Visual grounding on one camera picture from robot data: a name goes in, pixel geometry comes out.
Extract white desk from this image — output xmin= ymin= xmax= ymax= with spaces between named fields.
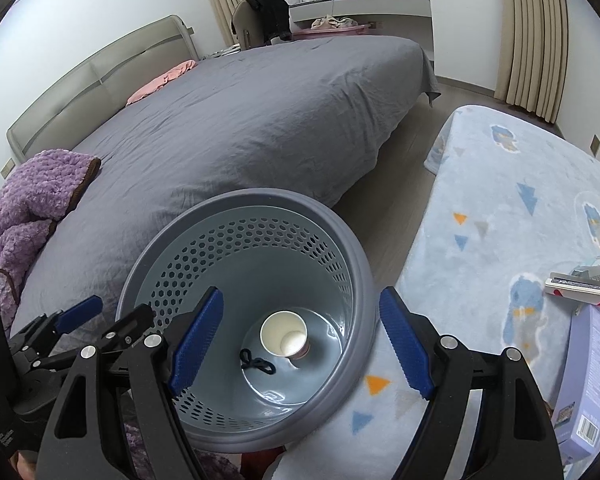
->
xmin=287 ymin=0 xmax=436 ymax=56

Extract long purple cardboard box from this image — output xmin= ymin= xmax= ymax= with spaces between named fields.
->
xmin=552 ymin=302 xmax=600 ymax=463

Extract beige upholstered headboard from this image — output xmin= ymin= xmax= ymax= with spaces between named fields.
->
xmin=6 ymin=15 xmax=201 ymax=166

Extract purple fleece blanket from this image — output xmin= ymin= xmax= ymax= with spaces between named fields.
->
xmin=0 ymin=149 xmax=102 ymax=321

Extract bed with grey sheet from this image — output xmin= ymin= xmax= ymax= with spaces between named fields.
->
xmin=10 ymin=35 xmax=443 ymax=341

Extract beige chair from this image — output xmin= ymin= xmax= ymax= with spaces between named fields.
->
xmin=231 ymin=2 xmax=263 ymax=52

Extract black jacket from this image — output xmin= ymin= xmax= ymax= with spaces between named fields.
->
xmin=245 ymin=0 xmax=293 ymax=43

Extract light blue printed blanket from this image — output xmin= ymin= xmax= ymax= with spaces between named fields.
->
xmin=275 ymin=105 xmax=600 ymax=480

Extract pink pillow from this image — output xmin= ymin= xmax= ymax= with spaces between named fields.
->
xmin=126 ymin=60 xmax=198 ymax=106

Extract slim white box red hearts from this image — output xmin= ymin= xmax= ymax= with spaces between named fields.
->
xmin=544 ymin=272 xmax=600 ymax=310

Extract grey perforated plastic waste basket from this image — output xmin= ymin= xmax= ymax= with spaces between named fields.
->
xmin=115 ymin=189 xmax=381 ymax=453

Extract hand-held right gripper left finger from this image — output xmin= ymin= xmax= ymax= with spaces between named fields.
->
xmin=35 ymin=287 xmax=226 ymax=480

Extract black hair tie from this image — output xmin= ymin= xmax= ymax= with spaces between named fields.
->
xmin=239 ymin=347 xmax=277 ymax=376

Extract pink plastic basin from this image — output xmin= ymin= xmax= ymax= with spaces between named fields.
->
xmin=291 ymin=16 xmax=373 ymax=41

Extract white paper cup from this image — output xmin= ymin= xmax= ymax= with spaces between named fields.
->
xmin=260 ymin=311 xmax=311 ymax=360

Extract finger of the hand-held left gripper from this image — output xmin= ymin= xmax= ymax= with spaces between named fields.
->
xmin=97 ymin=304 xmax=157 ymax=361
xmin=27 ymin=296 xmax=104 ymax=347

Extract person's left hand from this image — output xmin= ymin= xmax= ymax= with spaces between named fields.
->
xmin=9 ymin=452 xmax=40 ymax=480

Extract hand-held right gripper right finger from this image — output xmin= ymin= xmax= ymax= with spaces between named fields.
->
xmin=379 ymin=287 xmax=566 ymax=480

